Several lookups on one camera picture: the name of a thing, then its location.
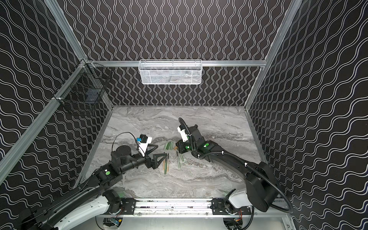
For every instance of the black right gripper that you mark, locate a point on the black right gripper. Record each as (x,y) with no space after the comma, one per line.
(182,144)

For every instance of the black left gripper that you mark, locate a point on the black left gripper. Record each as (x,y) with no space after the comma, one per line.
(148,161)

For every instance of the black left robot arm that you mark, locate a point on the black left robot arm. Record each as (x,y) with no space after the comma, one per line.
(92,197)

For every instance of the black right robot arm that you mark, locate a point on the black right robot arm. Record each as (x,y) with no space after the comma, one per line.
(259,180)

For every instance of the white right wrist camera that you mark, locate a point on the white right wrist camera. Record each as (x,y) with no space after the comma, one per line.
(183,133)

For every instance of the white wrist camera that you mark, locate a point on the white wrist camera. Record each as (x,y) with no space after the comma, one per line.
(183,133)
(143,141)

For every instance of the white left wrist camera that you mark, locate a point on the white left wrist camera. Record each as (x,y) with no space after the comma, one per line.
(143,141)

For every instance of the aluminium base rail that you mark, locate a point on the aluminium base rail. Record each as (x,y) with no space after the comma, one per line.
(178,208)

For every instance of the white wire mesh basket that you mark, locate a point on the white wire mesh basket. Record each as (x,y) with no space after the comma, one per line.
(171,71)

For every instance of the black wire basket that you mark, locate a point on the black wire basket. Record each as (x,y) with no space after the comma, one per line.
(87,92)

